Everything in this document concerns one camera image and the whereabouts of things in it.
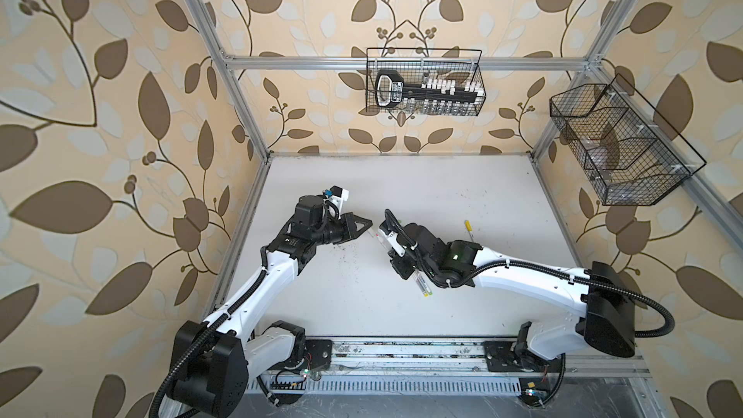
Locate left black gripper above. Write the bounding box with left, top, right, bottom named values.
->
left=308, top=214, right=371, bottom=248

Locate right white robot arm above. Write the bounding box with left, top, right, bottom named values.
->
left=379, top=220, right=675, bottom=362

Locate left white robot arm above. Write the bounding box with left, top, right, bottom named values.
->
left=149, top=213, right=373, bottom=417

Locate black tool in basket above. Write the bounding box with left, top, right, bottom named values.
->
left=371, top=70, right=486, bottom=108

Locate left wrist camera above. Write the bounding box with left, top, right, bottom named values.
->
left=294, top=186, right=348, bottom=232

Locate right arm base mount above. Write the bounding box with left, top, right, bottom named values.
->
left=483, top=341, right=566, bottom=408

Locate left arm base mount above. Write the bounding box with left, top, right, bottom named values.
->
left=257, top=339, right=334, bottom=408

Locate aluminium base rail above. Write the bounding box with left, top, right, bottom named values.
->
left=246, top=336, right=650, bottom=398

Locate back wall wire basket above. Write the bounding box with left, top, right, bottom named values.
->
left=365, top=46, right=487, bottom=117

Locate wall wire basket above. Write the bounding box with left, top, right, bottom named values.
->
left=550, top=74, right=707, bottom=206
left=365, top=46, right=487, bottom=117

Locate right wall wire basket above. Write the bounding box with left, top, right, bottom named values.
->
left=550, top=74, right=707, bottom=206

